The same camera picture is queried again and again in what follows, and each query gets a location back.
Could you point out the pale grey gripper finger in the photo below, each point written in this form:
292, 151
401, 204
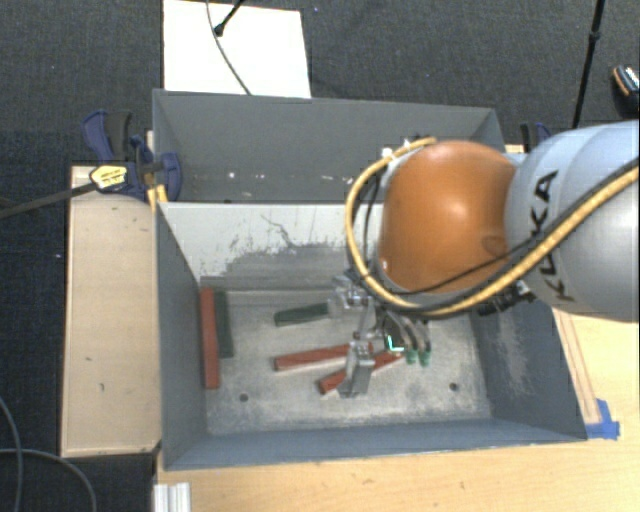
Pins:
348, 376
365, 376

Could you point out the red-brown flat block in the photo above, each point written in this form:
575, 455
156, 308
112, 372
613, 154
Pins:
310, 358
210, 340
331, 383

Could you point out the dark green flat block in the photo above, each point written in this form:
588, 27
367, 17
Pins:
300, 315

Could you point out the grey metal bin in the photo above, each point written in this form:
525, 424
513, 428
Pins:
280, 400

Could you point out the pale wood board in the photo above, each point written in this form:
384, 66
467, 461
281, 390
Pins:
110, 310

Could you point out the black cylinder on white bracket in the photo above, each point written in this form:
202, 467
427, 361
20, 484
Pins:
502, 301

